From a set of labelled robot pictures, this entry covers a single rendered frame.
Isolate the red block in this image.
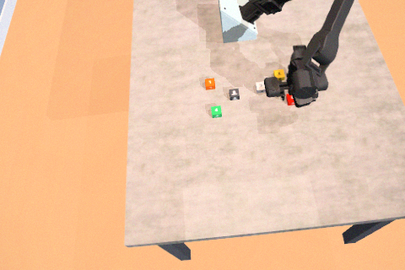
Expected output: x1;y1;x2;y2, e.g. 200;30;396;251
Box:
286;94;295;105

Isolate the green block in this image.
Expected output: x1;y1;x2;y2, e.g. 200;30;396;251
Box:
211;105;222;118

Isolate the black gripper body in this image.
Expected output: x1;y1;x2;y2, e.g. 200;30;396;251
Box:
264;71;329;98

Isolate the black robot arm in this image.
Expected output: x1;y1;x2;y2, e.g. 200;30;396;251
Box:
239;0;354;108

